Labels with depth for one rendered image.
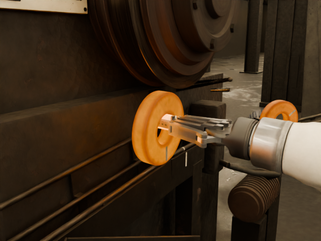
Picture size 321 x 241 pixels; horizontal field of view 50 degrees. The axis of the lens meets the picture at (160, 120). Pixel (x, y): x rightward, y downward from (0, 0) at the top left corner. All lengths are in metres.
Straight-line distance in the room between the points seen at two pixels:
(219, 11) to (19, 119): 0.50
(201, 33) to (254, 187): 0.60
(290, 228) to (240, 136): 1.49
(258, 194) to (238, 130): 0.59
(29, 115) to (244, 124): 0.39
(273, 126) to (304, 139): 0.06
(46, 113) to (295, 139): 0.45
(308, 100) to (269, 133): 3.07
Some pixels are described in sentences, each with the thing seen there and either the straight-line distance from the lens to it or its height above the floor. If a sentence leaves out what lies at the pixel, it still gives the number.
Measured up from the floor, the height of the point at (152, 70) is 0.94.
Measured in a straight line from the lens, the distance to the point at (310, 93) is 3.63.
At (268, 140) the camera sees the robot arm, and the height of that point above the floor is 0.85.
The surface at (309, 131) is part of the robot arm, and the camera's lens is 0.58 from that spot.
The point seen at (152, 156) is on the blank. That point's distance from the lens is 0.69.
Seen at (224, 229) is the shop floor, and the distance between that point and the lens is 1.96.
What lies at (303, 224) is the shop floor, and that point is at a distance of 2.13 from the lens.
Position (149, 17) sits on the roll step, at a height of 1.05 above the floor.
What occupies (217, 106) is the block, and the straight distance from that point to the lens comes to 1.10.
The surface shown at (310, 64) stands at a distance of 3.61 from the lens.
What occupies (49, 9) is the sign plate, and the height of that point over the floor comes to 1.06.
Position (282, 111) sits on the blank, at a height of 0.75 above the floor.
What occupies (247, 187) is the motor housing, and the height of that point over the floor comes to 0.53.
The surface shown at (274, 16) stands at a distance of 5.07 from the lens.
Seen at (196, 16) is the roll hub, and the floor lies 1.05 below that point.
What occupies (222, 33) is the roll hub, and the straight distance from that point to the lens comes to 0.89.
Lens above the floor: 1.02
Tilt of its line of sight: 14 degrees down
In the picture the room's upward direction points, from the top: straight up
